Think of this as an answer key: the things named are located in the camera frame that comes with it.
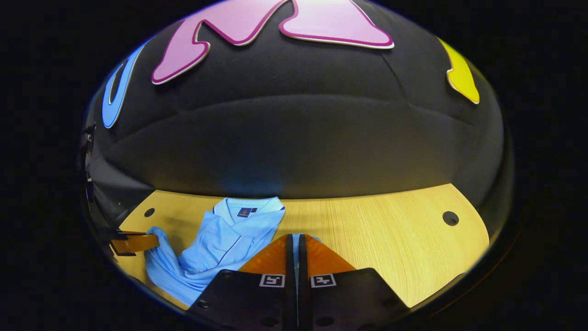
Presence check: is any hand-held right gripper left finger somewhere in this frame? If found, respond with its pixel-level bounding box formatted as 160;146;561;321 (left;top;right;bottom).
186;234;297;331

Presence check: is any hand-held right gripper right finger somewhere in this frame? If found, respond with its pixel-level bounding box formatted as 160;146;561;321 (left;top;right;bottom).
298;234;412;331

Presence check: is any light blue T-shirt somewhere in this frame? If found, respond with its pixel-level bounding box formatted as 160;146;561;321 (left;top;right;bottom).
145;197;323;308

